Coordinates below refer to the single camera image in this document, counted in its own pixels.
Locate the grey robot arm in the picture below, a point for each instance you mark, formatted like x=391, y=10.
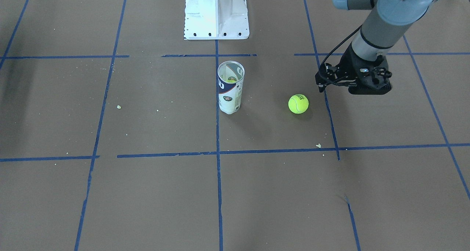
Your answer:
x=387, y=22

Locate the clear tennis ball can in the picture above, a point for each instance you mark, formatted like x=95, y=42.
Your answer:
x=229, y=95

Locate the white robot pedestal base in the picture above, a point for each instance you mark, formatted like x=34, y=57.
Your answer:
x=216, y=19

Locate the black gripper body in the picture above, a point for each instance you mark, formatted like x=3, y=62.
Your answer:
x=351, y=64

